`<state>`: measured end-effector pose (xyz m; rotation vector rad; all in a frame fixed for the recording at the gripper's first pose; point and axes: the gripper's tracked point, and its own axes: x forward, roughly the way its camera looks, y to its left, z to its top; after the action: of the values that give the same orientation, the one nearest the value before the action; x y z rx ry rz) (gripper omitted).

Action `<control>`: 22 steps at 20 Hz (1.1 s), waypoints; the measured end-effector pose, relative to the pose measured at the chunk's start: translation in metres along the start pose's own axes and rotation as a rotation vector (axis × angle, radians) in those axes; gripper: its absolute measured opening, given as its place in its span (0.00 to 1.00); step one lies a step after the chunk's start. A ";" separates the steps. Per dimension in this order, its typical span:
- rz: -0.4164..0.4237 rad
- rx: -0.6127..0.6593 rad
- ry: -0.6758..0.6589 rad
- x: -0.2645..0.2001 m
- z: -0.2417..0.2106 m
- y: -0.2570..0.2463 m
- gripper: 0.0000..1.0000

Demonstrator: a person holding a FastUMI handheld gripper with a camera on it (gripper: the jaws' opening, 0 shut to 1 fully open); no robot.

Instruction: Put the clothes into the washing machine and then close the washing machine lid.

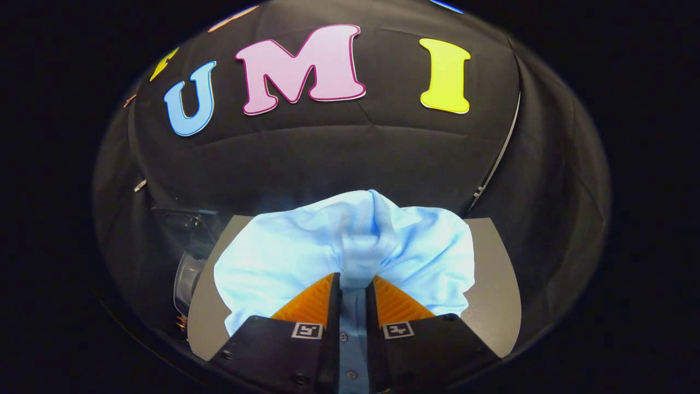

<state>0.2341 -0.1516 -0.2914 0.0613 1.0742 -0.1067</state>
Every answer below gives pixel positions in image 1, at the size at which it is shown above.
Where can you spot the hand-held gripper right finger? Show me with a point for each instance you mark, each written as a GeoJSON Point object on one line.
{"type": "Point", "coordinates": [372, 328]}

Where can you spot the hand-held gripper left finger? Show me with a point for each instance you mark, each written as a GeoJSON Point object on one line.
{"type": "Point", "coordinates": [333, 328]}

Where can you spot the light blue shirt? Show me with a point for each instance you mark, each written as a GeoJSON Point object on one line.
{"type": "Point", "coordinates": [284, 257]}

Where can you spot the grey washing machine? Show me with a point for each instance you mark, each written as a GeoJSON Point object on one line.
{"type": "Point", "coordinates": [188, 279]}

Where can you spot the dark transparent washing machine lid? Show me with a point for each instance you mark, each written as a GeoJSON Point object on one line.
{"type": "Point", "coordinates": [180, 224]}

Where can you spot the silver clip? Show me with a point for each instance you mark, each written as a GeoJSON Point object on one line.
{"type": "Point", "coordinates": [140, 185]}

